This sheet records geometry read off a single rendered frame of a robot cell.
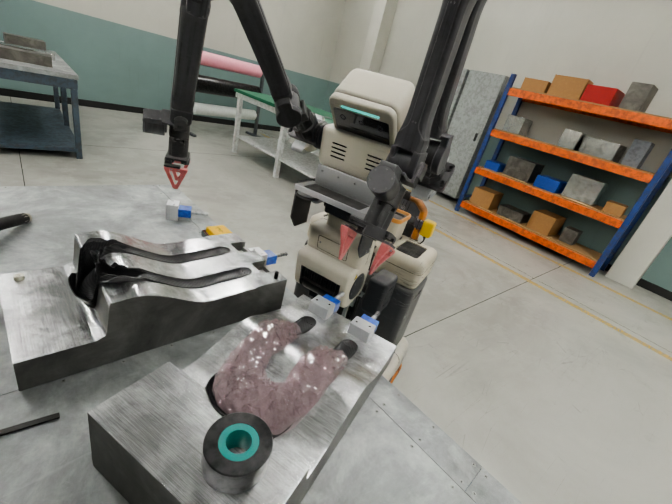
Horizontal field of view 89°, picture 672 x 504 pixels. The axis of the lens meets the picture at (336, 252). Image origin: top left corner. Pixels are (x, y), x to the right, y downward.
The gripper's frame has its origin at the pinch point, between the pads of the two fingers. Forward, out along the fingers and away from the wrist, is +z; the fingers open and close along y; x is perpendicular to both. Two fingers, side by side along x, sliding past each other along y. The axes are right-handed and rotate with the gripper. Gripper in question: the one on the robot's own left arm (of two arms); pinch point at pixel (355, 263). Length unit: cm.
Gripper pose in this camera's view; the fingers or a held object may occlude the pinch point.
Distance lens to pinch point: 77.2
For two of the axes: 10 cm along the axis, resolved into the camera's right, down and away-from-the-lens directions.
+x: 3.4, 1.5, 9.3
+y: 8.3, 4.1, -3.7
